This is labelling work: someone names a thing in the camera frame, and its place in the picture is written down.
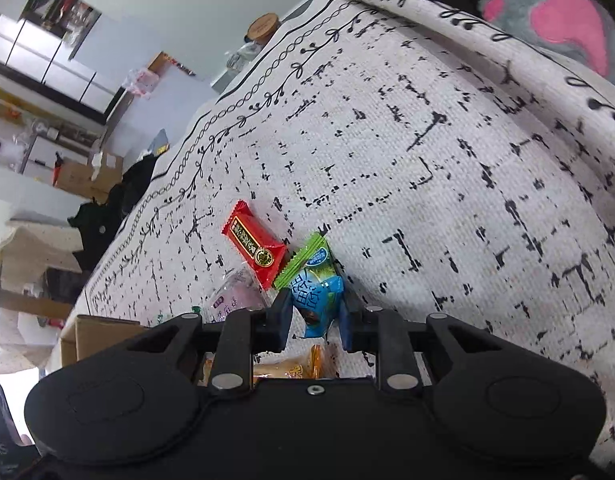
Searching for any black white patterned blanket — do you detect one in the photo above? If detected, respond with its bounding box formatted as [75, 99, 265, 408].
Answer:
[84, 0, 615, 466]

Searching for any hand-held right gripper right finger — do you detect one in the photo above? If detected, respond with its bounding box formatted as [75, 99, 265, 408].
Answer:
[332, 260, 508, 393]

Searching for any black clothes pile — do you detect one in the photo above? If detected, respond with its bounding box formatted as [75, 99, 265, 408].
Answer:
[67, 200, 125, 273]

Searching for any shrink-wrapped water bottle pack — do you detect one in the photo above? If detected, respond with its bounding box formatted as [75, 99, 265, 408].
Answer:
[126, 67, 160, 98]

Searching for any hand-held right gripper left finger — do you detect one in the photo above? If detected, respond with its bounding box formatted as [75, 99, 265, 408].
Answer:
[120, 287, 294, 393]

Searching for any purple snack packet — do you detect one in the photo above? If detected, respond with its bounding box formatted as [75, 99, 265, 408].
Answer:
[207, 267, 270, 323]

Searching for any brown cardboard box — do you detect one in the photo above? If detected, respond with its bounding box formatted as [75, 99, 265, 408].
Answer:
[60, 314, 153, 368]

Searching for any clear plastic bag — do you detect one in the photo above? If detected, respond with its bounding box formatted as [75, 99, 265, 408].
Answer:
[226, 40, 263, 73]

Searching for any red snack packet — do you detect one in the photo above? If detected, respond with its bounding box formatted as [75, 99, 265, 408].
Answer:
[221, 200, 288, 291]

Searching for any wooden side table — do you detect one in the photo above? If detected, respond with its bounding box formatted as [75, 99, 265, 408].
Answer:
[0, 287, 75, 321]

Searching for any row of kitchen counter bottles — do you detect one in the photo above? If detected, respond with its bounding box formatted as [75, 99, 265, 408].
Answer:
[22, 0, 100, 46]

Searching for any orange snack packet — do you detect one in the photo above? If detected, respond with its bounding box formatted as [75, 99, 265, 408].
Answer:
[201, 344, 338, 381]

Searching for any blue green snack packet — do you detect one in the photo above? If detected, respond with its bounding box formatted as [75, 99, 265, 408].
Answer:
[273, 232, 346, 340]

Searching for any cardboard box with white paper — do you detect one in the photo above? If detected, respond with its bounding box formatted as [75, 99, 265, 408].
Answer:
[54, 152, 124, 203]

